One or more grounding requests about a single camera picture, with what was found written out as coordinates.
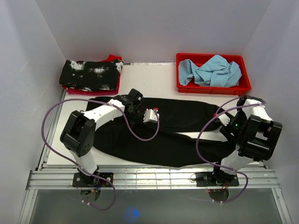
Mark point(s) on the aluminium frame rail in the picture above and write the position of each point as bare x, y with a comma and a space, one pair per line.
151, 195

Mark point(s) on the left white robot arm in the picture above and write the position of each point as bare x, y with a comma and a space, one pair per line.
79, 131

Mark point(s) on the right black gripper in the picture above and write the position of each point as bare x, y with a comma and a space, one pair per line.
226, 130

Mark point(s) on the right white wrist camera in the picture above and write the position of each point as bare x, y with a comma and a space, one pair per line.
224, 119

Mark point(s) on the red plastic bin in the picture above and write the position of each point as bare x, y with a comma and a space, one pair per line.
199, 59

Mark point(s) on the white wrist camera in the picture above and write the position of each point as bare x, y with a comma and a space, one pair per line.
224, 119
151, 115

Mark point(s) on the light blue trousers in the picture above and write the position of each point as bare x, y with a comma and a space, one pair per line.
216, 72

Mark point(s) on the black white patterned folded trousers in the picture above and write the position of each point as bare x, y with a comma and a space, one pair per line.
91, 76

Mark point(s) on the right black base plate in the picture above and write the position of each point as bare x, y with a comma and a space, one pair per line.
203, 179

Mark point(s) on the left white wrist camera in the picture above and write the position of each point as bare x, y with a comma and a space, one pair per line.
151, 115

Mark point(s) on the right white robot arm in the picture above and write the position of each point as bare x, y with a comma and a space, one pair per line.
254, 135

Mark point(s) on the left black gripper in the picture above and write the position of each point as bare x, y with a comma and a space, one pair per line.
141, 120

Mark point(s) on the magenta folded trousers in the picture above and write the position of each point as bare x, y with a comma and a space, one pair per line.
72, 91

